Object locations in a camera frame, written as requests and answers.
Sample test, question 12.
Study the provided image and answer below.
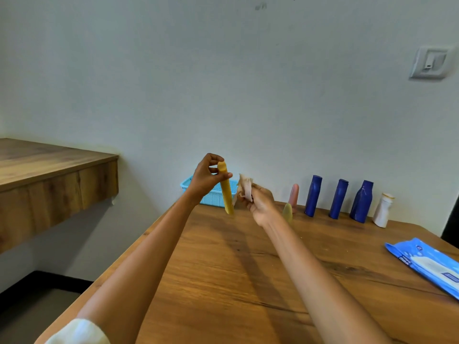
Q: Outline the person's right hand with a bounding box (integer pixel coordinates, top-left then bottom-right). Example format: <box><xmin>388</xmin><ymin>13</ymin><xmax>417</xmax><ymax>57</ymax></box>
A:
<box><xmin>235</xmin><ymin>182</ymin><xmax>280</xmax><ymax>228</ymax></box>

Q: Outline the person's left hand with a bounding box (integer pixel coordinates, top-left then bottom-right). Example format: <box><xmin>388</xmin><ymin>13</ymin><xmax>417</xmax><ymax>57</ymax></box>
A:
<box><xmin>186</xmin><ymin>153</ymin><xmax>233</xmax><ymax>206</ymax></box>

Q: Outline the light blue plastic basket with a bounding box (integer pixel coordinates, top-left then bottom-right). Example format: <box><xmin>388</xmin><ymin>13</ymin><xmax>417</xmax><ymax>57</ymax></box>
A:
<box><xmin>180</xmin><ymin>176</ymin><xmax>239</xmax><ymax>207</ymax></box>

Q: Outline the yellow bottle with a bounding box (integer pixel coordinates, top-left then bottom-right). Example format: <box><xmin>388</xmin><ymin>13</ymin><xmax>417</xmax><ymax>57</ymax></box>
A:
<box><xmin>217</xmin><ymin>161</ymin><xmax>234</xmax><ymax>215</ymax></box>

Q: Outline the white wipe cloth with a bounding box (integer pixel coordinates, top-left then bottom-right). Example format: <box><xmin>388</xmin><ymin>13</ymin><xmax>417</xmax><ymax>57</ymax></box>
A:
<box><xmin>233</xmin><ymin>174</ymin><xmax>254</xmax><ymax>206</ymax></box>

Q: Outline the pink bottle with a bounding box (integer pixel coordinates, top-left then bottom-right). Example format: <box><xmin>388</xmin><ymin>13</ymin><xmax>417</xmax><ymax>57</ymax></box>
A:
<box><xmin>288</xmin><ymin>183</ymin><xmax>299</xmax><ymax>213</ymax></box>

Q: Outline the slim dark blue bottle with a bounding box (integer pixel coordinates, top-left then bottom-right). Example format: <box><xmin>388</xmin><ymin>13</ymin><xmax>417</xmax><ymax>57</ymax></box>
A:
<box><xmin>304</xmin><ymin>175</ymin><xmax>323</xmax><ymax>217</ymax></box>
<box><xmin>329</xmin><ymin>179</ymin><xmax>349</xmax><ymax>220</ymax></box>

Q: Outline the wide dark blue bottle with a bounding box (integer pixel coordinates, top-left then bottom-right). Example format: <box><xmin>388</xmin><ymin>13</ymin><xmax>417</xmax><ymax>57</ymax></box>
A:
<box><xmin>350</xmin><ymin>180</ymin><xmax>374</xmax><ymax>224</ymax></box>

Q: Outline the blue wet wipes pack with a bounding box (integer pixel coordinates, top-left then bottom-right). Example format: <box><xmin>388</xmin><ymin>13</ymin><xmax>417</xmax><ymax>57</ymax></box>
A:
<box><xmin>384</xmin><ymin>237</ymin><xmax>459</xmax><ymax>301</ymax></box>

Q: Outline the person's left forearm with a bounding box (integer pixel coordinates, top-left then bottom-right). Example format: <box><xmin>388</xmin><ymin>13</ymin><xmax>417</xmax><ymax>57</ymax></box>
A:
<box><xmin>77</xmin><ymin>191</ymin><xmax>203</xmax><ymax>344</ymax></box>

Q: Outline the person's right forearm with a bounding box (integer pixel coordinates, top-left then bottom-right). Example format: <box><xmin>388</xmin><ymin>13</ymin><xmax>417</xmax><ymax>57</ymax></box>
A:
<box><xmin>263</xmin><ymin>213</ymin><xmax>393</xmax><ymax>344</ymax></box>

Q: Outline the wooden table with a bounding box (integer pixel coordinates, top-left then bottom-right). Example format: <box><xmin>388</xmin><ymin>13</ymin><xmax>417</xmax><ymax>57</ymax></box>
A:
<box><xmin>34</xmin><ymin>200</ymin><xmax>459</xmax><ymax>344</ymax></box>

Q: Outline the wooden side desk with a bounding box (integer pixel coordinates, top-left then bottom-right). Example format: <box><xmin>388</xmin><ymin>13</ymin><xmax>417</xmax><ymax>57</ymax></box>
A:
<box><xmin>0</xmin><ymin>138</ymin><xmax>120</xmax><ymax>254</ymax></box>

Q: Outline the black door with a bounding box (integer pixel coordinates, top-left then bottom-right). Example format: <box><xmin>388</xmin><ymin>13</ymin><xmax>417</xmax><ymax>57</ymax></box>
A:
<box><xmin>441</xmin><ymin>196</ymin><xmax>459</xmax><ymax>249</ymax></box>

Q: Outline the cream patterned left sleeve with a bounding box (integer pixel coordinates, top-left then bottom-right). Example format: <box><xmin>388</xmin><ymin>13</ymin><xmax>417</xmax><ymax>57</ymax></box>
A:
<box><xmin>44</xmin><ymin>318</ymin><xmax>111</xmax><ymax>344</ymax></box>

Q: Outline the grey wall light switch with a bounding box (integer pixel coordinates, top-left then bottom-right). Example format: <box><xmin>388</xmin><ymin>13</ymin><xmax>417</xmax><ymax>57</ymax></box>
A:
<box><xmin>409</xmin><ymin>45</ymin><xmax>455</xmax><ymax>81</ymax></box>

